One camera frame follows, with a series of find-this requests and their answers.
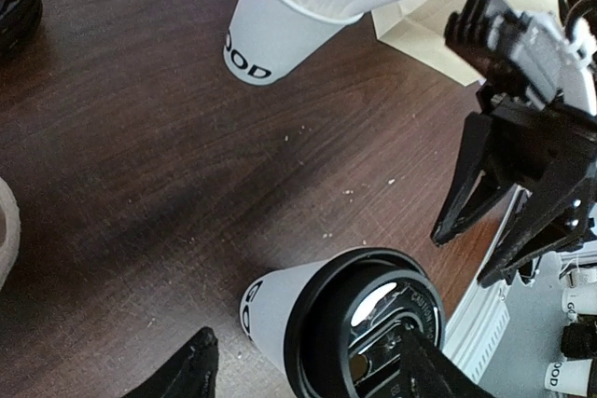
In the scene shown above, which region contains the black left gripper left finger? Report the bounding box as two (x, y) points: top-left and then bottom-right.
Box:
(123, 326), (219, 398)

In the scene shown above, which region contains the white cup holding straws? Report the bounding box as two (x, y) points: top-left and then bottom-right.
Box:
(223, 0), (363, 86)

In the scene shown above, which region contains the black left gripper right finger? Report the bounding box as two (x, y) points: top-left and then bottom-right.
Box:
(399, 330), (493, 398)

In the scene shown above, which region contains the white paper coffee cup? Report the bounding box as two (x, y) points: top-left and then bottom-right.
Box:
(240, 261), (326, 374)

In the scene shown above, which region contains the black plastic cup lid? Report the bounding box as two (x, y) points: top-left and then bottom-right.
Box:
(283, 247), (446, 397)

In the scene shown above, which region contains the aluminium front rail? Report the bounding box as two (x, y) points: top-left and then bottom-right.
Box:
(442, 187), (533, 385)

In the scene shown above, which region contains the stack of black cup lids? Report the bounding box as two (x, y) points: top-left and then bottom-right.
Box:
(1, 0), (43, 64)

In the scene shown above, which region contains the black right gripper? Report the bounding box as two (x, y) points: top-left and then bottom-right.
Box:
(431, 86), (596, 288)

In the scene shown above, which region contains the brown paper takeout bag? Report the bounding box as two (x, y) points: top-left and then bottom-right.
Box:
(372, 0), (558, 86)

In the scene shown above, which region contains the brown pulp cup carrier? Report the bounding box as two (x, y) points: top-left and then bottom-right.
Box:
(0, 179), (21, 286)

